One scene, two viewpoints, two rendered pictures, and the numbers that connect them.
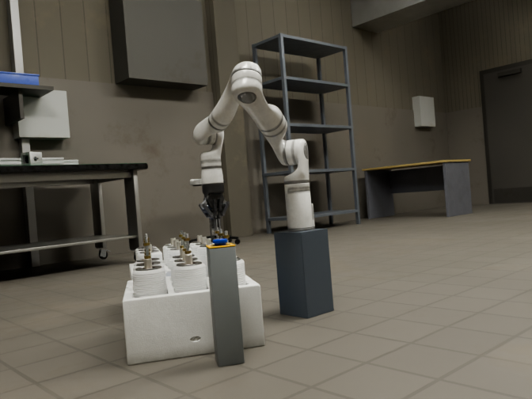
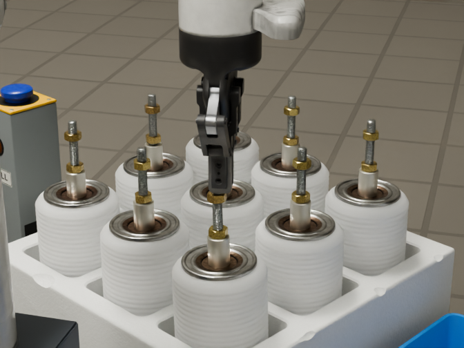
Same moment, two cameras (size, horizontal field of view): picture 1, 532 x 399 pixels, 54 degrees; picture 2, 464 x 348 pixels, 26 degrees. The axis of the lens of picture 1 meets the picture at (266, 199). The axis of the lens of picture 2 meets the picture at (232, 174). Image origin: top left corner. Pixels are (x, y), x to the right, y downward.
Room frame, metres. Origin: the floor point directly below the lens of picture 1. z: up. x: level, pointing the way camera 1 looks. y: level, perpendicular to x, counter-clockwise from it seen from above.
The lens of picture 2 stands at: (2.57, -0.29, 0.72)
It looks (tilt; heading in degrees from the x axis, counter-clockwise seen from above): 23 degrees down; 147
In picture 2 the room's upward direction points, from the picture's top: straight up
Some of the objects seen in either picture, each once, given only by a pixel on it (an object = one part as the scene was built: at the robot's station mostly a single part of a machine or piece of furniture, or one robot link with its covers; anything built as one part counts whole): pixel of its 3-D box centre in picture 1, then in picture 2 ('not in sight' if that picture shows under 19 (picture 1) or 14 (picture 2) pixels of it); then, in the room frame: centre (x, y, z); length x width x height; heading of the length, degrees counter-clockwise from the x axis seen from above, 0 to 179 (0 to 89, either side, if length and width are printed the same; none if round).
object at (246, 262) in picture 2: not in sight; (219, 262); (1.82, 0.18, 0.25); 0.08 x 0.08 x 0.01
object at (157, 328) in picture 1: (190, 310); (222, 315); (1.68, 0.27, 0.09); 0.39 x 0.39 x 0.18; 13
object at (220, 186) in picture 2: not in sight; (217, 165); (1.83, 0.17, 0.36); 0.03 x 0.01 x 0.05; 140
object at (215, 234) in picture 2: not in sight; (218, 231); (1.82, 0.18, 0.29); 0.02 x 0.02 x 0.01; 72
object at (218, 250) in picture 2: not in sight; (218, 250); (1.82, 0.18, 0.26); 0.02 x 0.02 x 0.03
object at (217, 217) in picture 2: not in sight; (217, 215); (1.82, 0.18, 0.30); 0.01 x 0.01 x 0.08
